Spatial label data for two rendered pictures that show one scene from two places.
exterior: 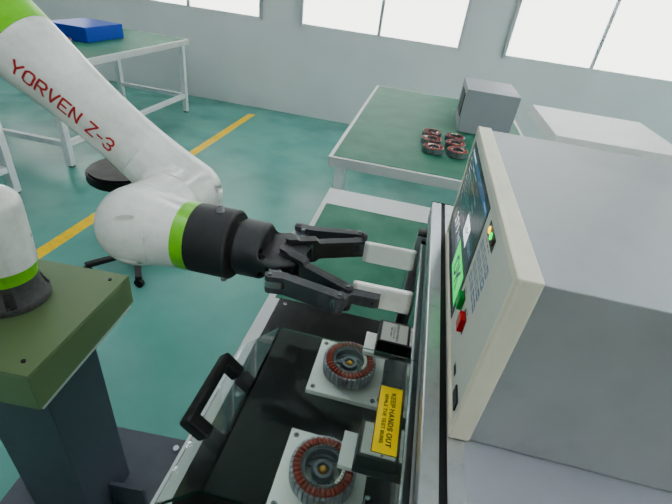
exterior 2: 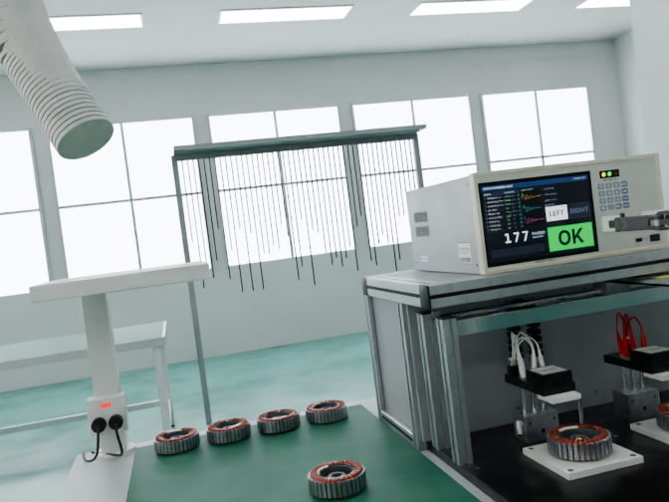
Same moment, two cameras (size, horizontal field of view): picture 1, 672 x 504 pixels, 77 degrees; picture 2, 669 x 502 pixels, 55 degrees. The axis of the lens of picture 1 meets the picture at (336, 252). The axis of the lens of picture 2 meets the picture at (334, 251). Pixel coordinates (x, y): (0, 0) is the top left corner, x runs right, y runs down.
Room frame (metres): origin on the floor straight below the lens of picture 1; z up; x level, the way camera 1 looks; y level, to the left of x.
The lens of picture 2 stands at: (1.45, 0.88, 1.24)
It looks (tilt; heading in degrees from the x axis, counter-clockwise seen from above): 2 degrees down; 248
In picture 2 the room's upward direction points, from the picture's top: 7 degrees counter-clockwise
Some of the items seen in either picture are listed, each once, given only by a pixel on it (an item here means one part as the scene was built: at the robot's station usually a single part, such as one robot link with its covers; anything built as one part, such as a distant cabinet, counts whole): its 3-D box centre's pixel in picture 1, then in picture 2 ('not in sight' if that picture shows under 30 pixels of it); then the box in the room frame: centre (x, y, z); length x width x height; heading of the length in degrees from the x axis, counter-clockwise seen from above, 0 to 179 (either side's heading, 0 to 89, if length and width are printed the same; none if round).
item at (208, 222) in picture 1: (220, 243); not in sight; (0.47, 0.15, 1.18); 0.09 x 0.06 x 0.12; 173
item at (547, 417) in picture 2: not in sight; (536, 422); (0.62, -0.21, 0.80); 0.08 x 0.05 x 0.06; 172
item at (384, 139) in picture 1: (427, 178); not in sight; (2.84, -0.57, 0.37); 1.85 x 1.10 x 0.75; 172
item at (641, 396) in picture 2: not in sight; (636, 400); (0.38, -0.17, 0.80); 0.08 x 0.05 x 0.06; 172
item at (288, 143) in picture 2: not in sight; (316, 271); (-0.17, -3.58, 0.96); 1.84 x 0.50 x 1.93; 172
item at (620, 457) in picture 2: not in sight; (580, 454); (0.64, -0.06, 0.78); 0.15 x 0.15 x 0.01; 82
